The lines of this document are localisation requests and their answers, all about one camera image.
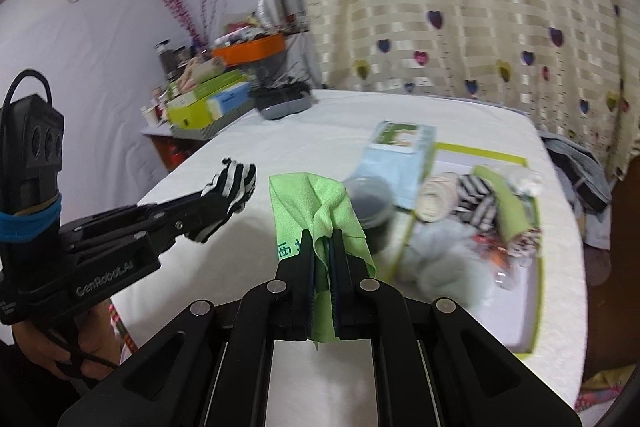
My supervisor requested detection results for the small green cloth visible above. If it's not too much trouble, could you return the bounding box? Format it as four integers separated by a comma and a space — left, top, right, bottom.
268, 173, 378, 353

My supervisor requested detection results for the green white box tray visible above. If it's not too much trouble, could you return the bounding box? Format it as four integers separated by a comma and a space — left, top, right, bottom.
385, 142, 543, 353

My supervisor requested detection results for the flat green white box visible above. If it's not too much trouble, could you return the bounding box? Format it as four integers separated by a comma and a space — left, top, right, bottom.
175, 69, 248, 100

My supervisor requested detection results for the light blue wet wipes pack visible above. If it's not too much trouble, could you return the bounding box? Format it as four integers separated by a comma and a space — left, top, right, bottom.
357, 121, 437, 210

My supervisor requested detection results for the green cloth roll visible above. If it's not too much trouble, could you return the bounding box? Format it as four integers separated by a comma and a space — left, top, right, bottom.
472, 164, 541, 268

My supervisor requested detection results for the black cable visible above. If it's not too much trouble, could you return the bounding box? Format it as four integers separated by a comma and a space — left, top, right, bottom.
2, 69, 53, 108

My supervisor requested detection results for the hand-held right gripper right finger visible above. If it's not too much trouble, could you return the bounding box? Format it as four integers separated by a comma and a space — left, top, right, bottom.
330, 230, 583, 427

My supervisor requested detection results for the blue tissue pack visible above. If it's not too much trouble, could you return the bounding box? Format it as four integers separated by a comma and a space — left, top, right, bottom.
207, 84, 252, 118

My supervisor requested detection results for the dark jar with grey lid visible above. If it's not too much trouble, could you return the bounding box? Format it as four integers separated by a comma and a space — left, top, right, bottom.
342, 176, 396, 255

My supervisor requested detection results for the red white plastic packet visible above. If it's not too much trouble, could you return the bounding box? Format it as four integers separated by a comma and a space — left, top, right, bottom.
475, 234, 521, 290

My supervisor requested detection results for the wooden side table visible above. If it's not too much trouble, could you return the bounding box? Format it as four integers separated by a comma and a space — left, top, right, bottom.
141, 127, 201, 172

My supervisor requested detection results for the orange box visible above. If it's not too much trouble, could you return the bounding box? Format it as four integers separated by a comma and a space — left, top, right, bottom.
212, 33, 286, 64

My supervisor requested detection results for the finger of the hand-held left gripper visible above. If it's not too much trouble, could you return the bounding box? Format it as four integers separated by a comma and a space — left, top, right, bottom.
62, 179, 236, 240
70, 206, 237, 259

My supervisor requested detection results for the black grey headset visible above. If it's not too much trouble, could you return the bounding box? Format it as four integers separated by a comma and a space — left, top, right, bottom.
250, 82, 313, 122

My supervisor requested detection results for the grey sock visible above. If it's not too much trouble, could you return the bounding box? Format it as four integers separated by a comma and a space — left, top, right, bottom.
397, 222, 496, 308

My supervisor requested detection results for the grey denim clothing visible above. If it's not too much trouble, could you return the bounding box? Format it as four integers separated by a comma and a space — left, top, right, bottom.
542, 132, 613, 250

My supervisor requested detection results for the black bottle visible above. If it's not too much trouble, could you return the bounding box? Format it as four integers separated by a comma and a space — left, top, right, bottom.
156, 39, 176, 80

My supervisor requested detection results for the beige patterned roll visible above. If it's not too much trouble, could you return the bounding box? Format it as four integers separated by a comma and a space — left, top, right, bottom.
180, 57, 226, 90

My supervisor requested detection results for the cream curtain with hearts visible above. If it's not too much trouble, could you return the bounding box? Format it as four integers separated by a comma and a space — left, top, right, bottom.
282, 0, 640, 180

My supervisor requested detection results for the person's left hand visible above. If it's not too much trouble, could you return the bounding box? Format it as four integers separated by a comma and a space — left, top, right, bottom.
10, 302, 123, 383

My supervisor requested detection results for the black white striped sock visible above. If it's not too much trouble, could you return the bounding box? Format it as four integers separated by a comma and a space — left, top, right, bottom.
187, 158, 257, 244
452, 174, 501, 225

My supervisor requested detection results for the green file box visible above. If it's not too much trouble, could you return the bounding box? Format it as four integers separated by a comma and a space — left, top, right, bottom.
166, 82, 253, 130

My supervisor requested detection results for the pile of assorted packets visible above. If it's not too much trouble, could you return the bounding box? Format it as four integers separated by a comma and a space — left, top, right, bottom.
215, 0, 286, 48

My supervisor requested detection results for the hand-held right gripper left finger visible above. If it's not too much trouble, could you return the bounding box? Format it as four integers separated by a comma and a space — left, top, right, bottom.
60, 234, 318, 427

